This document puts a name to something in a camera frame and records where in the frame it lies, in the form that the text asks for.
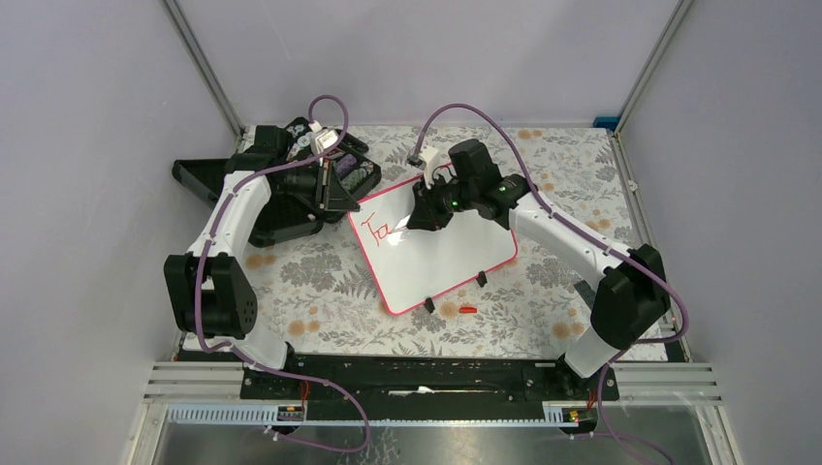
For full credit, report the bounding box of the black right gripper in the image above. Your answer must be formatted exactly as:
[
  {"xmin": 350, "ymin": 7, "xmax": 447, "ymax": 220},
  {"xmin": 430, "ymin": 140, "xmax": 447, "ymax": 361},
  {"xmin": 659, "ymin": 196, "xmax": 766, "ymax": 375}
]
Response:
[{"xmin": 407, "ymin": 171, "xmax": 478, "ymax": 232}]

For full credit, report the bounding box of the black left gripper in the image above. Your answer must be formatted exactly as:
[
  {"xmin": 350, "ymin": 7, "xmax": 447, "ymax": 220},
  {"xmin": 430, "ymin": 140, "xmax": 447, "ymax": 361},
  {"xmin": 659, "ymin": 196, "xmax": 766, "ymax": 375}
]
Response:
[{"xmin": 275, "ymin": 157, "xmax": 360, "ymax": 211}]

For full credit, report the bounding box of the pink framed whiteboard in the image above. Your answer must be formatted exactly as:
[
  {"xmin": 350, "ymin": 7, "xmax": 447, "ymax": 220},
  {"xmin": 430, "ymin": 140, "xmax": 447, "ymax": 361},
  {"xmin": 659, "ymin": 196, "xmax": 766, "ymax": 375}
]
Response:
[{"xmin": 348, "ymin": 175, "xmax": 519, "ymax": 316}]

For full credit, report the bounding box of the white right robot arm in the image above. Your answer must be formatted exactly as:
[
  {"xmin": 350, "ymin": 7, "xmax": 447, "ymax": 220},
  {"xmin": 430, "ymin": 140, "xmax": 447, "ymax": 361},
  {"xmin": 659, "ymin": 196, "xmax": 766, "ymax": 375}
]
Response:
[{"xmin": 406, "ymin": 139, "xmax": 671, "ymax": 399}]

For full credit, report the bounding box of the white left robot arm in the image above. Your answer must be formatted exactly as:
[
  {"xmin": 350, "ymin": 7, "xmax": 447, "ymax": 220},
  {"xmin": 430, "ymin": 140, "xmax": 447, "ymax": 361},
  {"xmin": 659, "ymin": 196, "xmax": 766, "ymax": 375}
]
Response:
[{"xmin": 164, "ymin": 121, "xmax": 359, "ymax": 398}]

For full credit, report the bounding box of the black open parts case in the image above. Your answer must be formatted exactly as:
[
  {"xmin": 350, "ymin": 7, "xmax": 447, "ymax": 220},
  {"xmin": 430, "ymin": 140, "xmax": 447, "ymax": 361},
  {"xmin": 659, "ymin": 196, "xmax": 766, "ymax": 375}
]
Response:
[{"xmin": 172, "ymin": 116, "xmax": 382, "ymax": 247}]

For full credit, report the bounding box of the dark grey lego baseplate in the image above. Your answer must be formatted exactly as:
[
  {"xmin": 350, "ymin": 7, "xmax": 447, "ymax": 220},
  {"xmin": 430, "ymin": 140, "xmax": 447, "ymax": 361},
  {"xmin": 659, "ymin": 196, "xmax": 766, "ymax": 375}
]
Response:
[{"xmin": 573, "ymin": 280, "xmax": 596, "ymax": 310}]

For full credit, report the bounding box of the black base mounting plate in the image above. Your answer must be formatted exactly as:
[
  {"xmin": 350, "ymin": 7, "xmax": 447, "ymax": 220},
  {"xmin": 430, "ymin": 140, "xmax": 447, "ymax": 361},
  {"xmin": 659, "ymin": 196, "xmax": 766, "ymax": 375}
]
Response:
[{"xmin": 240, "ymin": 354, "xmax": 619, "ymax": 421}]

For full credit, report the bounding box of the blue block in corner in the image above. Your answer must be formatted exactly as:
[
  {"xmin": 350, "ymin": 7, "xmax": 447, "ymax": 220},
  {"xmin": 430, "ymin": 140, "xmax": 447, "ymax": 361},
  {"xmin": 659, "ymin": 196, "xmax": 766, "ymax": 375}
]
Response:
[{"xmin": 592, "ymin": 116, "xmax": 620, "ymax": 132}]

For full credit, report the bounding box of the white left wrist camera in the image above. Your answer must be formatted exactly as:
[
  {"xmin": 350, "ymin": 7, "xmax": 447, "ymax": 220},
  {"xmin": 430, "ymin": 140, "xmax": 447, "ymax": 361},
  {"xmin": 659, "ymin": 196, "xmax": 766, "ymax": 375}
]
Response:
[{"xmin": 308, "ymin": 120, "xmax": 339, "ymax": 155}]

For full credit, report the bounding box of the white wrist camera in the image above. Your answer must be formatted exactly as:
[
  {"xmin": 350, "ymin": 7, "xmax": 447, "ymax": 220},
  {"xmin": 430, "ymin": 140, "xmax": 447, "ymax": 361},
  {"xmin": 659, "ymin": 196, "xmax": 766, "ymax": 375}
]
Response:
[
  {"xmin": 408, "ymin": 145, "xmax": 442, "ymax": 189},
  {"xmin": 308, "ymin": 120, "xmax": 339, "ymax": 155}
]

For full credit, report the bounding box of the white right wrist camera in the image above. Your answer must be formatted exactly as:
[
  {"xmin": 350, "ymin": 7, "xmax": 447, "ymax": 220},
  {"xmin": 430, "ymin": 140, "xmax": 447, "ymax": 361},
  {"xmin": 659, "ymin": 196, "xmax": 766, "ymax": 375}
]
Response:
[{"xmin": 408, "ymin": 145, "xmax": 442, "ymax": 189}]

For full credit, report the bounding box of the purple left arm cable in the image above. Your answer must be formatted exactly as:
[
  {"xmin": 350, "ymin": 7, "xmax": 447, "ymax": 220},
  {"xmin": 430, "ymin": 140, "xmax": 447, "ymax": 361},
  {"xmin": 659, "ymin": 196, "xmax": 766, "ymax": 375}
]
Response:
[{"xmin": 192, "ymin": 94, "xmax": 373, "ymax": 453}]

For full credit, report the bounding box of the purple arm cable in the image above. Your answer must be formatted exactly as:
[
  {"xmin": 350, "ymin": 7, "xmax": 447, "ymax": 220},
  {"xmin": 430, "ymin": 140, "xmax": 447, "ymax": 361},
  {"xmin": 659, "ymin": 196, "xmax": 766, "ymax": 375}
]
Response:
[
  {"xmin": 192, "ymin": 94, "xmax": 373, "ymax": 453},
  {"xmin": 407, "ymin": 102, "xmax": 690, "ymax": 465}
]

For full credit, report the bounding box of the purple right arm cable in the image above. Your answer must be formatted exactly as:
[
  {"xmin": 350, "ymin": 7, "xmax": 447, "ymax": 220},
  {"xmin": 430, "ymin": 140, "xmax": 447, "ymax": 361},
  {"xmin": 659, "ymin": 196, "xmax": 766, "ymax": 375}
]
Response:
[{"xmin": 407, "ymin": 102, "xmax": 690, "ymax": 465}]

